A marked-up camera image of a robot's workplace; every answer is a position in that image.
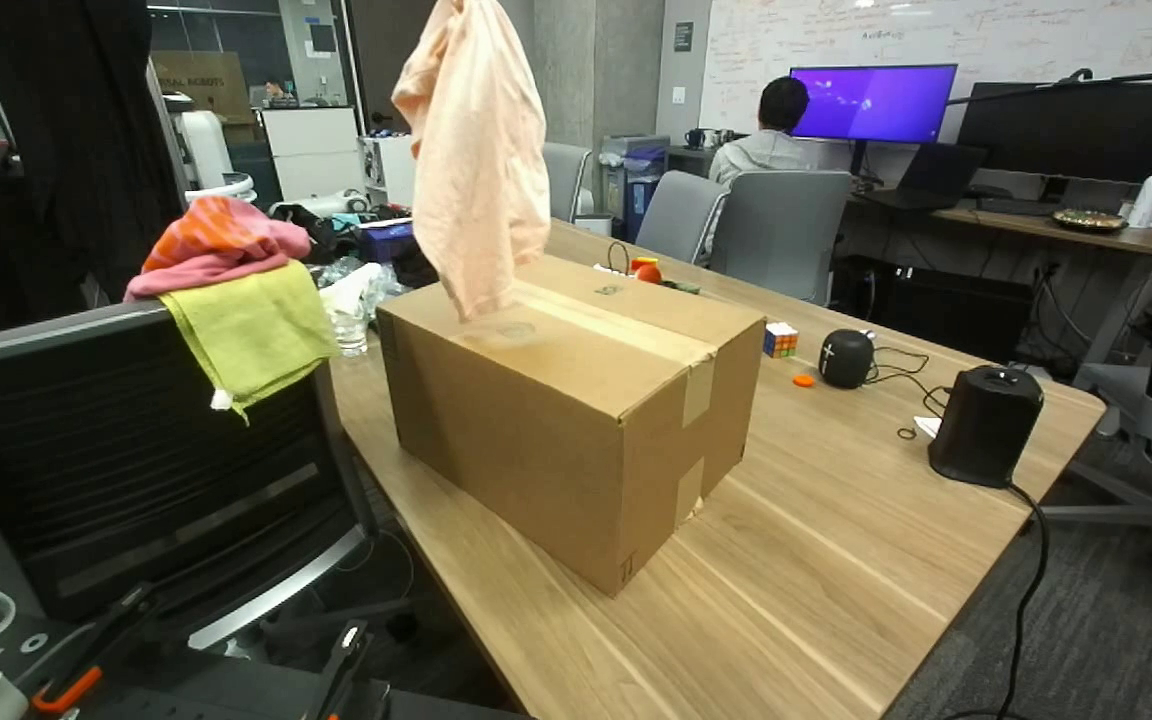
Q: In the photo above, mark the peach shirt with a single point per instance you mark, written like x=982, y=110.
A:
x=471, y=172

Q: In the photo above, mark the yellow cloth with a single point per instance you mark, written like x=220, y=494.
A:
x=256, y=332

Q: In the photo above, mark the pink and orange shirt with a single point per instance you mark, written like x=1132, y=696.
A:
x=220, y=240

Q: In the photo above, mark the brown cardboard box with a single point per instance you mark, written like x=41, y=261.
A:
x=561, y=424

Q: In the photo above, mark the white box appliance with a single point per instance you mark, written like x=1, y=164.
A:
x=312, y=152
x=392, y=168

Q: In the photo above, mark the orange red toy object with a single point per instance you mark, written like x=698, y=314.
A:
x=647, y=270

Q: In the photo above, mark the black clothing pile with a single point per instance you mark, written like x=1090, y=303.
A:
x=405, y=265

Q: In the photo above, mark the colourful puzzle cube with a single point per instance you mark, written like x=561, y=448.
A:
x=783, y=338

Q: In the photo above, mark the small orange piece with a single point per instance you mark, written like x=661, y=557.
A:
x=805, y=383

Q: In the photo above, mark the clear plastic bag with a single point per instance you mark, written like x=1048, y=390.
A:
x=363, y=286

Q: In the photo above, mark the small black round speaker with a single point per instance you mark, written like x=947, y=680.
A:
x=845, y=360

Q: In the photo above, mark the purple lit monitor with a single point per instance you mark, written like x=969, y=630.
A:
x=898, y=104

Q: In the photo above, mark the large black cylinder speaker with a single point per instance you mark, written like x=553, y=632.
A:
x=987, y=424

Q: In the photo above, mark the grey-framed mesh office chair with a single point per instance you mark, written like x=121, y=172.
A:
x=160, y=494

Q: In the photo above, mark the wooden office desk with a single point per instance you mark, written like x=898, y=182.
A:
x=1001, y=223

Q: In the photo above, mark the cardboard carton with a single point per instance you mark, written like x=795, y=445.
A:
x=210, y=80

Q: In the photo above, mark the round plate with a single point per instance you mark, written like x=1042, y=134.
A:
x=1090, y=223

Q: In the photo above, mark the black computer monitor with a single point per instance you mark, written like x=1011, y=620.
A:
x=1083, y=134

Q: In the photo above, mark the black hanging fabric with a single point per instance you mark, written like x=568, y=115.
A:
x=71, y=134

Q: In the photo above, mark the white plastic bottle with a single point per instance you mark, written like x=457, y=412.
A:
x=1148, y=202

